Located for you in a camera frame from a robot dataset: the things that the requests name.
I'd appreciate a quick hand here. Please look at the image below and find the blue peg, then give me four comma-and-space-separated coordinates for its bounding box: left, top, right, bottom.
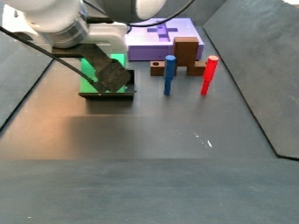
163, 55, 177, 95

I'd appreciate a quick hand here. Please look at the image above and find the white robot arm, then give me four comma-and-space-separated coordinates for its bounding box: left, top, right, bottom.
0, 0, 166, 54

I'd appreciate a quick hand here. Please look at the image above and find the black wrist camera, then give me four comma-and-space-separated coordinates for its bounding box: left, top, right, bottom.
79, 44, 131, 94

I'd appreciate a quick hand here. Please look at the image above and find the green U-shaped block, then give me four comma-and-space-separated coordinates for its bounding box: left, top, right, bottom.
79, 53, 127, 94

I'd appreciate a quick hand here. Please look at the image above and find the red peg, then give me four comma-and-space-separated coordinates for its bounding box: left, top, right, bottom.
201, 55, 219, 95

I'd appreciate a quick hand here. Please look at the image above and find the brown T-shaped block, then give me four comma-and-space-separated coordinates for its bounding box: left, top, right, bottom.
150, 36, 209, 77

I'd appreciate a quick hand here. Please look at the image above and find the black camera cable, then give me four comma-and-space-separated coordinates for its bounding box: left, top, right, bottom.
0, 0, 197, 88

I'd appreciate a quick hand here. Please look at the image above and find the purple board with cross slot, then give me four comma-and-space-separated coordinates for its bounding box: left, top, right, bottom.
126, 18, 205, 61

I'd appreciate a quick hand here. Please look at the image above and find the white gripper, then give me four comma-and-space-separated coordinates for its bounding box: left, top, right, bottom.
50, 22, 130, 59

